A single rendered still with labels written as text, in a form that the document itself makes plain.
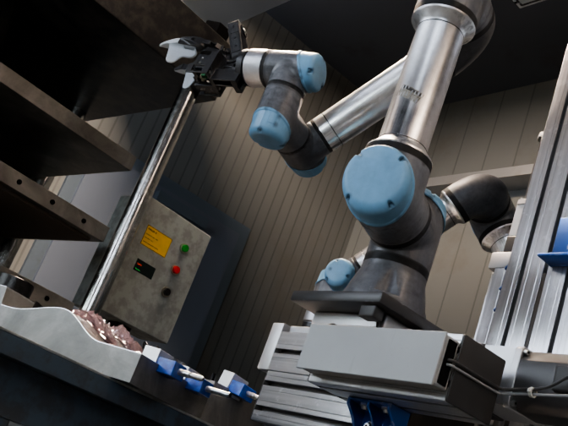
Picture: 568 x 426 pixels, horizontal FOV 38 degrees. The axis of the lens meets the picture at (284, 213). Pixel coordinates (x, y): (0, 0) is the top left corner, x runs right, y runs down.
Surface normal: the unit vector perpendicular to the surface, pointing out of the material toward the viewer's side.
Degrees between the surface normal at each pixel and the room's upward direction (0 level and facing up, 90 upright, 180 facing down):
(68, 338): 90
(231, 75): 82
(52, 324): 90
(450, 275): 90
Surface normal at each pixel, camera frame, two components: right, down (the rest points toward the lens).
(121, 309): 0.70, 0.00
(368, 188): -0.42, -0.33
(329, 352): -0.72, -0.47
